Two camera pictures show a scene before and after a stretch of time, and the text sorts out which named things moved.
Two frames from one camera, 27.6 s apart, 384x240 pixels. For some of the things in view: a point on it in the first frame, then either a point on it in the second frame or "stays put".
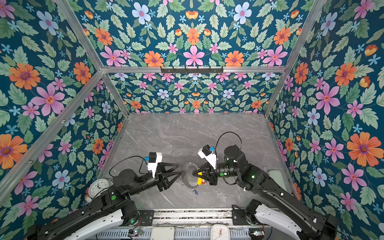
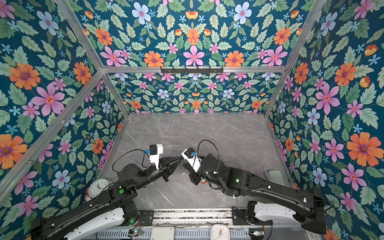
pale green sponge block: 277,176 stays put
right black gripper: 209,172 -> 193,176
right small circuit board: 256,233 stays put
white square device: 162,233 stays put
